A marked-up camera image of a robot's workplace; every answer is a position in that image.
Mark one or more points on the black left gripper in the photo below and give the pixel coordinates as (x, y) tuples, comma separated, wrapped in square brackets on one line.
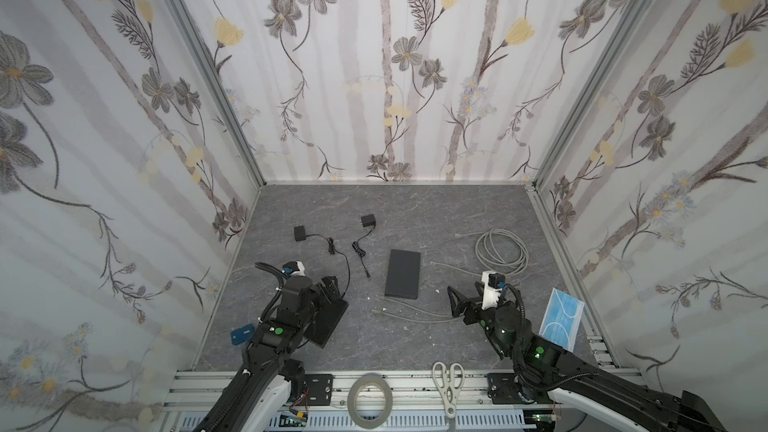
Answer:
[(327, 298)]

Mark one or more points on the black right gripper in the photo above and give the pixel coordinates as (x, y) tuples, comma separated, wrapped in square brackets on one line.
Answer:
[(472, 306)]

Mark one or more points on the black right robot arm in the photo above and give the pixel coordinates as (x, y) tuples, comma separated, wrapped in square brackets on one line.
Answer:
[(543, 370)]

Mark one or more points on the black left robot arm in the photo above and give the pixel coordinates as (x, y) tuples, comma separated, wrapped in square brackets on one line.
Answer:
[(269, 377)]

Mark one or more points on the clear tape roll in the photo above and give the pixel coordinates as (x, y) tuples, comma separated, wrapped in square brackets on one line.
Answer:
[(370, 401)]

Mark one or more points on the blue face mask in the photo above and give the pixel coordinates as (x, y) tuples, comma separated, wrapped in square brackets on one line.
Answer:
[(562, 319)]

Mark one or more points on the small blue box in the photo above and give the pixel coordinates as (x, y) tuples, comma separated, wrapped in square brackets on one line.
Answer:
[(242, 335)]

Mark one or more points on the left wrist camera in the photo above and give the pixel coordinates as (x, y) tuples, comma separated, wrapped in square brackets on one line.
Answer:
[(294, 268)]

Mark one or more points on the white handled scissors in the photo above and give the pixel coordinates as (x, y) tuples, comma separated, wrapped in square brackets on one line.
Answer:
[(448, 381)]

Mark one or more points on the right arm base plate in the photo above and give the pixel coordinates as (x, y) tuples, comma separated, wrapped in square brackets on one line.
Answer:
[(507, 389)]

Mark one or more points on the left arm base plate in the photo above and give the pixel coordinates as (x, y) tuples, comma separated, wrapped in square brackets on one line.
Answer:
[(311, 390)]

